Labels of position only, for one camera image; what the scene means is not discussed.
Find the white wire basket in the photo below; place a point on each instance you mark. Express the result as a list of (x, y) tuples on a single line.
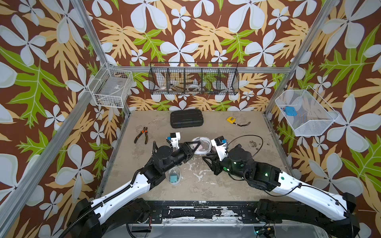
[(110, 87)]

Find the yellow tape measure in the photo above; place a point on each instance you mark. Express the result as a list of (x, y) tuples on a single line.
[(232, 120)]

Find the orange black pliers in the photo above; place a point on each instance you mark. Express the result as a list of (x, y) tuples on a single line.
[(143, 132)]

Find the white mesh basket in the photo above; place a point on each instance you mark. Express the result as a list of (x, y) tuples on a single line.
[(314, 114)]

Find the pink charger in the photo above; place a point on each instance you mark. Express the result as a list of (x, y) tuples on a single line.
[(204, 148)]

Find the black wire basket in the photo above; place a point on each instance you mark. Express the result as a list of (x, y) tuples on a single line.
[(213, 78)]

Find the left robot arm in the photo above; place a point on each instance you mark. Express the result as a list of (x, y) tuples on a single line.
[(93, 219)]

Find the black hard case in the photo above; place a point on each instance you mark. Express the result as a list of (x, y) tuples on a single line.
[(186, 119)]

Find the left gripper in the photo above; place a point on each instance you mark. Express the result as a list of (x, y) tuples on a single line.
[(188, 152)]

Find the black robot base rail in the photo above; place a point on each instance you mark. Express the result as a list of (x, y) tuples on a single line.
[(155, 212)]

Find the teal charger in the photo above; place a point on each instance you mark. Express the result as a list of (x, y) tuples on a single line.
[(174, 179)]

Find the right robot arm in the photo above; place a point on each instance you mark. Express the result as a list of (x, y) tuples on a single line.
[(331, 212)]

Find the blue object in basket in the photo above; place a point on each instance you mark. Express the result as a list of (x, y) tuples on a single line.
[(290, 111)]

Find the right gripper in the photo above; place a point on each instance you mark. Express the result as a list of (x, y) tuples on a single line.
[(215, 164)]

